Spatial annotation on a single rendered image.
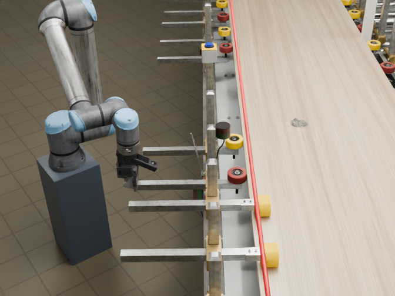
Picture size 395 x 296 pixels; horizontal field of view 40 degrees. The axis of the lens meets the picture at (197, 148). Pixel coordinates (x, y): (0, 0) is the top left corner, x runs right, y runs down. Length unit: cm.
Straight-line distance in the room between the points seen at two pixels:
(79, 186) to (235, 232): 92
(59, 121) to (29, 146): 149
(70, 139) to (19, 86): 238
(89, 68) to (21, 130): 189
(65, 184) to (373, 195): 150
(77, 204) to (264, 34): 154
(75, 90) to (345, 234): 117
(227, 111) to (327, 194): 119
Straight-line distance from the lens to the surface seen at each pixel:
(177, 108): 448
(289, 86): 292
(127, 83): 491
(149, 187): 230
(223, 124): 218
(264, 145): 244
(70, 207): 296
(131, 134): 212
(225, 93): 341
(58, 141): 279
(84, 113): 219
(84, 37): 259
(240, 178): 224
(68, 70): 232
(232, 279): 222
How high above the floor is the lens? 228
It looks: 35 degrees down
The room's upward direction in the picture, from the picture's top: 2 degrees counter-clockwise
